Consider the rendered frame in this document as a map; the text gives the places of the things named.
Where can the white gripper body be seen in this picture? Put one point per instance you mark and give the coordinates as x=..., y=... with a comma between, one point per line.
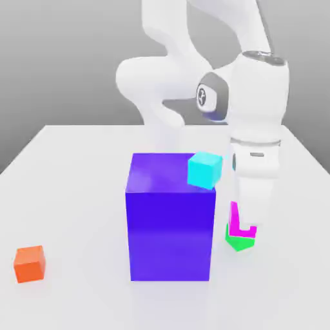
x=254, y=198

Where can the small magenta cube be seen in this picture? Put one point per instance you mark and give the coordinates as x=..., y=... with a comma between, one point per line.
x=234, y=219

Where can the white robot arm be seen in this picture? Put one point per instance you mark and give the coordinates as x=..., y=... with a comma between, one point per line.
x=257, y=103

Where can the small green cube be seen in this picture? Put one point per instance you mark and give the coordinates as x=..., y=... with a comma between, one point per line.
x=238, y=245

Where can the small cyan cube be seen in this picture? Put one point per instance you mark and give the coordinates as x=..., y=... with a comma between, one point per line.
x=203, y=170

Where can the small orange cube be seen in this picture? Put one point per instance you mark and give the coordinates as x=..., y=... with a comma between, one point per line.
x=29, y=264

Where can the large purple box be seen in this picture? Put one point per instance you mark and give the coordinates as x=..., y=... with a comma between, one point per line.
x=167, y=232

